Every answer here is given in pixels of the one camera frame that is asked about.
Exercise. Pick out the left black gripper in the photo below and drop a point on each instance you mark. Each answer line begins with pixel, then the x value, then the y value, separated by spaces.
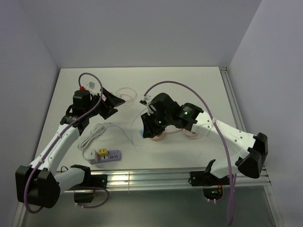
pixel 111 99

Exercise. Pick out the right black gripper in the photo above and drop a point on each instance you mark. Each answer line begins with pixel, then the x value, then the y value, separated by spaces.
pixel 150 130

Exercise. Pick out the blue plug adapter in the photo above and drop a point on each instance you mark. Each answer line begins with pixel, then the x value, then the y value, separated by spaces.
pixel 141 131

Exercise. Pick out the yellow plug adapter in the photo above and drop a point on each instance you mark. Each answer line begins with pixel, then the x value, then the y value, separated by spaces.
pixel 102 152

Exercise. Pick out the purple power strip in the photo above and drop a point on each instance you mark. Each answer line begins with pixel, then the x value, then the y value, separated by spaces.
pixel 113 156

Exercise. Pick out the white plug adapter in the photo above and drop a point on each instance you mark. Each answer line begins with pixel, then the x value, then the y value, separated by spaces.
pixel 92 156

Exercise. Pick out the round pink power socket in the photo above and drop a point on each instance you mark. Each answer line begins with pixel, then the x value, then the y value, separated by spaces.
pixel 158 137

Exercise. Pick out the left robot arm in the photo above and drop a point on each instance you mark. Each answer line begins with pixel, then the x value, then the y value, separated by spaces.
pixel 71 127

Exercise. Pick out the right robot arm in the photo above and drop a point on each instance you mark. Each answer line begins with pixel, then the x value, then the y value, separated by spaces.
pixel 246 152

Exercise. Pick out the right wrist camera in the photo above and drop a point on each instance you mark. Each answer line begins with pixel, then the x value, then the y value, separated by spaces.
pixel 146 101

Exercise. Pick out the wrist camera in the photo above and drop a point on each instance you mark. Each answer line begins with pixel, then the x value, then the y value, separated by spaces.
pixel 146 101
pixel 90 87

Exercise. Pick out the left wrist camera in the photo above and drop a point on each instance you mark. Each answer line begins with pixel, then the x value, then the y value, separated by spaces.
pixel 90 87

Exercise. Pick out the aluminium front rail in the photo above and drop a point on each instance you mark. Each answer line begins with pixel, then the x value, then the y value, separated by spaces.
pixel 142 179

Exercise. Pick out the aluminium side rail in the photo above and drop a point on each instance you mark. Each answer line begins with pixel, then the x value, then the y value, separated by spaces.
pixel 232 99

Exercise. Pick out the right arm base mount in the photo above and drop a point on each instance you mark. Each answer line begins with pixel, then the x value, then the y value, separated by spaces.
pixel 212 186

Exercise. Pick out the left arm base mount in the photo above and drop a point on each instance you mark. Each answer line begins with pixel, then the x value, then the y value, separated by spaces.
pixel 83 195

